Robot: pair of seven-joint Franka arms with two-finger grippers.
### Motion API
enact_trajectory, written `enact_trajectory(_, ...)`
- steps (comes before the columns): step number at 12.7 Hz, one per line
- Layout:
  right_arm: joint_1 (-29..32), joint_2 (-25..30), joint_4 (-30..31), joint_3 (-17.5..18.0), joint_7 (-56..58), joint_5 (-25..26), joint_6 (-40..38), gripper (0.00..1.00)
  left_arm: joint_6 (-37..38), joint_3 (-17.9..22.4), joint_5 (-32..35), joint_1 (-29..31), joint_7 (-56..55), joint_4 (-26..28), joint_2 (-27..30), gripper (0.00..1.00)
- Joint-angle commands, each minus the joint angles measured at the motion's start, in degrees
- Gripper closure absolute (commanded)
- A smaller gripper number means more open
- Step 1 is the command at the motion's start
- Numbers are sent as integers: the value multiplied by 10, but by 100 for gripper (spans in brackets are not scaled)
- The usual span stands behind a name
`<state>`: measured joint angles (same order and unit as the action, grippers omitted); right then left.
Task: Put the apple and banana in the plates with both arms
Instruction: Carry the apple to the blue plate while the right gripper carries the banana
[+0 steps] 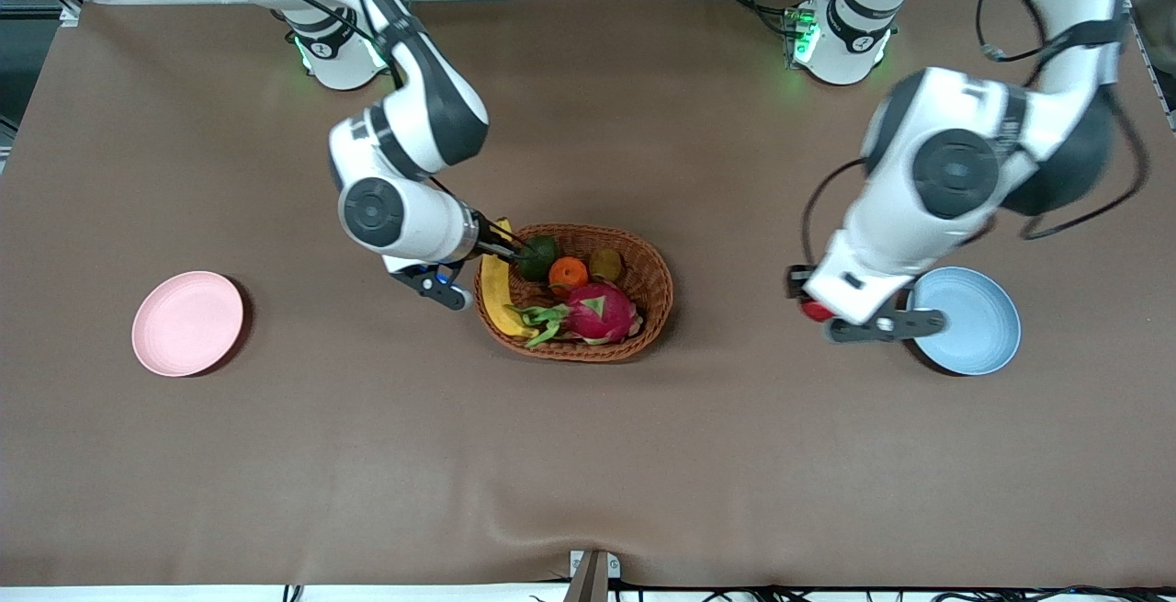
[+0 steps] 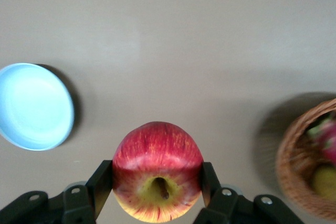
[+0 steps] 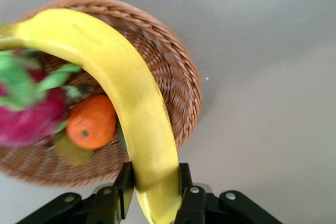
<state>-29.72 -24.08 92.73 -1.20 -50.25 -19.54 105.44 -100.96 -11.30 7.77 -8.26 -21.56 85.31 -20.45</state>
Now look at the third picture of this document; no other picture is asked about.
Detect green lime fruit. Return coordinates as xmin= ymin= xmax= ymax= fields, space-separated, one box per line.
xmin=54 ymin=132 xmax=95 ymax=167

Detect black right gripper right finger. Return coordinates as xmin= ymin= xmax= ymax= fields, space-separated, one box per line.
xmin=174 ymin=163 xmax=207 ymax=224

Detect yellow banana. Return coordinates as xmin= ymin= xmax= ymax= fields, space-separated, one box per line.
xmin=0 ymin=8 xmax=183 ymax=224

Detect orange fruit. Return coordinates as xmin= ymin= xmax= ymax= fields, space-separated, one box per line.
xmin=65 ymin=94 xmax=118 ymax=150

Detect brown wicker basket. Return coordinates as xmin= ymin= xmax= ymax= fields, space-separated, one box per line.
xmin=0 ymin=0 xmax=203 ymax=188

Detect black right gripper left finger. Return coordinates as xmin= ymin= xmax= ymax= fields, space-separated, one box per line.
xmin=89 ymin=162 xmax=135 ymax=224

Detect pink dragon fruit green leaves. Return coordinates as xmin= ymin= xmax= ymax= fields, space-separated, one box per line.
xmin=0 ymin=50 xmax=82 ymax=148

